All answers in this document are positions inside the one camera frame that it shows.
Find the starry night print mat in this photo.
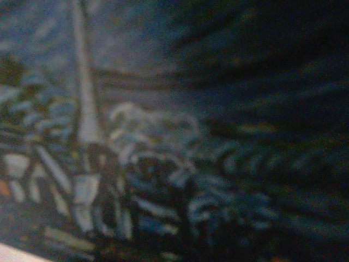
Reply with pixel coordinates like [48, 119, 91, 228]
[0, 0, 349, 262]

